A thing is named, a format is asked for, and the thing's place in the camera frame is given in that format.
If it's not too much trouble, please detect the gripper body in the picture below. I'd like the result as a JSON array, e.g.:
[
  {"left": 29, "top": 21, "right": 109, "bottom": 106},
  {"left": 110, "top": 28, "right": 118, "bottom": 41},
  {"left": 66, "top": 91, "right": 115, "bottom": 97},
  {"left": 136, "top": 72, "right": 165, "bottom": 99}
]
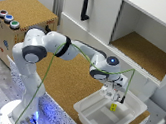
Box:
[{"left": 100, "top": 73, "right": 130, "bottom": 105}]

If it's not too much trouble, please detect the white plastic box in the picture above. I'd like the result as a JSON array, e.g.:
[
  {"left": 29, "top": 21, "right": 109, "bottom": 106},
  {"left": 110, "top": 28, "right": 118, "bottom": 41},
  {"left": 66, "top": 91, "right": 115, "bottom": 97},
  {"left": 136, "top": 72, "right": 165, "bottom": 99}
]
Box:
[{"left": 70, "top": 82, "right": 150, "bottom": 124}]

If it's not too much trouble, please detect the wooden drawer box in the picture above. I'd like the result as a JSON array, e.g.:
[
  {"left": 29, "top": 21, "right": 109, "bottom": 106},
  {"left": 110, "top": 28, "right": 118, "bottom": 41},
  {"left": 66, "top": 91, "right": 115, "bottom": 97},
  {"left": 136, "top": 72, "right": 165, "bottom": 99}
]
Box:
[{"left": 0, "top": 0, "right": 63, "bottom": 74}]

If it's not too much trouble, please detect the yellow block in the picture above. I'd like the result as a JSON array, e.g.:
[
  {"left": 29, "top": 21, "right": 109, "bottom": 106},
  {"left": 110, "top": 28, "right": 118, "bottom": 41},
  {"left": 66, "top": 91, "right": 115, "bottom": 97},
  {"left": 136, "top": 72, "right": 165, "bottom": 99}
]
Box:
[{"left": 109, "top": 103, "right": 118, "bottom": 112}]

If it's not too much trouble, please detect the white cabinet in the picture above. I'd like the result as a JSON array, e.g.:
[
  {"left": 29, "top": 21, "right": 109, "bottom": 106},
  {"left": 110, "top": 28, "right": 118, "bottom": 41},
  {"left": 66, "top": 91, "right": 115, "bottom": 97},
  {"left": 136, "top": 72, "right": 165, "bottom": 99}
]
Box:
[{"left": 48, "top": 0, "right": 166, "bottom": 103}]

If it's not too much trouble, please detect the white sliding door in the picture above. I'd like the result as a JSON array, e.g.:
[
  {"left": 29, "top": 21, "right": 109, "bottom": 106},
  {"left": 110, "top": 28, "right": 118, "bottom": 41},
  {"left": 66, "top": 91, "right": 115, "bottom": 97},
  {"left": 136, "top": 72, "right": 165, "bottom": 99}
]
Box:
[{"left": 57, "top": 0, "right": 124, "bottom": 48}]

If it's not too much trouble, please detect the green button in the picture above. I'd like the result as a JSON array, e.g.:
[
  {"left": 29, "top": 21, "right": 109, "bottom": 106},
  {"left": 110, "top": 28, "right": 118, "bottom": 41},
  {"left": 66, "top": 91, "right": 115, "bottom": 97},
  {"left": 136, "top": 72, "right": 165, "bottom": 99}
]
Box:
[{"left": 8, "top": 19, "right": 21, "bottom": 31}]

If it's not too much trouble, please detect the blue button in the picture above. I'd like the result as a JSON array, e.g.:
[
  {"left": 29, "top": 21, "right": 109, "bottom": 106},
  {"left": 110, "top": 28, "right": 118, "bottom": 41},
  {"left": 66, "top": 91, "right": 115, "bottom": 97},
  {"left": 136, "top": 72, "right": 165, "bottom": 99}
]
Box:
[{"left": 2, "top": 13, "right": 15, "bottom": 25}]

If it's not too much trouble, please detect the red button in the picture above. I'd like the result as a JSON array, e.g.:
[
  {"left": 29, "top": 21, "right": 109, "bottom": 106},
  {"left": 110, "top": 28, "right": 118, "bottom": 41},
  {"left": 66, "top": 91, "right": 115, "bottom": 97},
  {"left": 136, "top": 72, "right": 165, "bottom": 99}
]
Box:
[{"left": 0, "top": 8, "right": 9, "bottom": 20}]

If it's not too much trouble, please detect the black door handle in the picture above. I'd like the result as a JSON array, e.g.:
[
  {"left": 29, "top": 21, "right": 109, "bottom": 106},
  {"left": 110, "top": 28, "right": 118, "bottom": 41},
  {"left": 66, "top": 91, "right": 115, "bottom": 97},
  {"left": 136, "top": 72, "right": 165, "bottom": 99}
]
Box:
[{"left": 79, "top": 0, "right": 94, "bottom": 23}]

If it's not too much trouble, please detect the black drawer handle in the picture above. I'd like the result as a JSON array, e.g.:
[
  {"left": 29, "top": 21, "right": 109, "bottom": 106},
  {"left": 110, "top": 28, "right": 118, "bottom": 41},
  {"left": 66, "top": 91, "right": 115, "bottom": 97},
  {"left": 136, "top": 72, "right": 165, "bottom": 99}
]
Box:
[{"left": 44, "top": 24, "right": 53, "bottom": 35}]

